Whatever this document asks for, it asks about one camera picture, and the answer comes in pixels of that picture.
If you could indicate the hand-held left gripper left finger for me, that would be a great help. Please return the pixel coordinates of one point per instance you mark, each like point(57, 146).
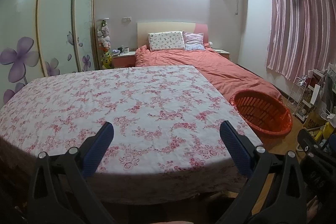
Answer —
point(97, 150)

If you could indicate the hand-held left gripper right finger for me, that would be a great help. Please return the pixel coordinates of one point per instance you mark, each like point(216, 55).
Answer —
point(236, 151)

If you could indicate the person's bare foot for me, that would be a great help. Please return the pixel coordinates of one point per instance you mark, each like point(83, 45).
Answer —
point(313, 211)

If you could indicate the yellow bag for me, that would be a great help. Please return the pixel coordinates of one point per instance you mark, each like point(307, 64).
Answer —
point(326, 129)

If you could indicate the brown paper bag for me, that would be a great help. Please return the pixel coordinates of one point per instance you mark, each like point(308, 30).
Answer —
point(313, 120)

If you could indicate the floral tablecloth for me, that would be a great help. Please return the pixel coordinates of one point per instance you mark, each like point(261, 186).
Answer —
point(131, 108)

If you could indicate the white storage trolley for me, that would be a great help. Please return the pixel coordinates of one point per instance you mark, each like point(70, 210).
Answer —
point(308, 103)

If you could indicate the bed with pink duvet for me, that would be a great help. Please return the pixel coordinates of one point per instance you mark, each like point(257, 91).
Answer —
point(210, 66)

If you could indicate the yellow green plush toy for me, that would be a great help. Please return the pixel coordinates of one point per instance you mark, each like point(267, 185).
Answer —
point(106, 60)

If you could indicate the pink nightstand with mugs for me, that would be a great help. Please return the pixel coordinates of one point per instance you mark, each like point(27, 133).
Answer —
point(123, 61)

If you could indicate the pink nightstand with book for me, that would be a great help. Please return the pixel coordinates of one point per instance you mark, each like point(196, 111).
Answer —
point(225, 54)

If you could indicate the hanging white plush toys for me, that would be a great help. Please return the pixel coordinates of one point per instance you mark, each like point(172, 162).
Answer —
point(103, 35)

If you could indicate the pink striped pillow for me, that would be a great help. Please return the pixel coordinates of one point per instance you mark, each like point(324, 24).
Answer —
point(193, 39)

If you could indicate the white floral pillow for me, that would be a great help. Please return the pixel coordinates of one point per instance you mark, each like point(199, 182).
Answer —
point(165, 41)

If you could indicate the flower print glass wardrobe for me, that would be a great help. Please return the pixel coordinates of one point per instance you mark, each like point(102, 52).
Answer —
point(57, 16)

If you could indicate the pink curtain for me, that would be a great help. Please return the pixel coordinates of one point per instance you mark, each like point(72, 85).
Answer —
point(302, 24)

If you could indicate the white air conditioner pipe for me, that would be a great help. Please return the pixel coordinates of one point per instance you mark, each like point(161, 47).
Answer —
point(236, 1)

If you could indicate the wall socket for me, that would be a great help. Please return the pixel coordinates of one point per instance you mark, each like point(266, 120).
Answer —
point(126, 19)

